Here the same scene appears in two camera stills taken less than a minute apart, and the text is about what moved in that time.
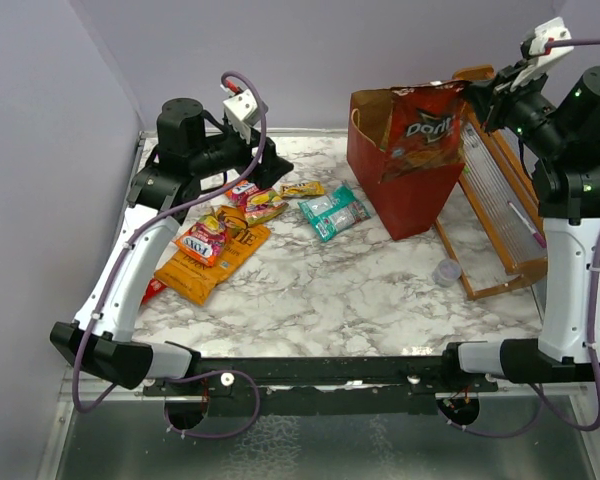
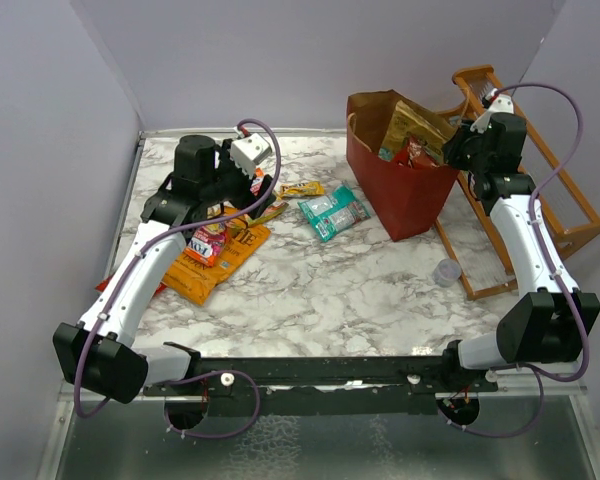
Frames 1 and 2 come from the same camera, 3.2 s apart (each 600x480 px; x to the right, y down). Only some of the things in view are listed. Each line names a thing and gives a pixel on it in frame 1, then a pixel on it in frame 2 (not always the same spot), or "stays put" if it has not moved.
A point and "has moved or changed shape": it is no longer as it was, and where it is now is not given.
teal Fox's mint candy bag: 334,213 stays put
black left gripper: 270,168 → 245,196
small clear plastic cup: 446,271 stays put
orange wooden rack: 491,227 stays put
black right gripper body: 522,111 → 467,153
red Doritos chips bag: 425,129 has moved or changed shape
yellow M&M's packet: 302,189 stays put
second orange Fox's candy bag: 204,239 stays put
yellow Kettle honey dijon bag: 191,279 stays put
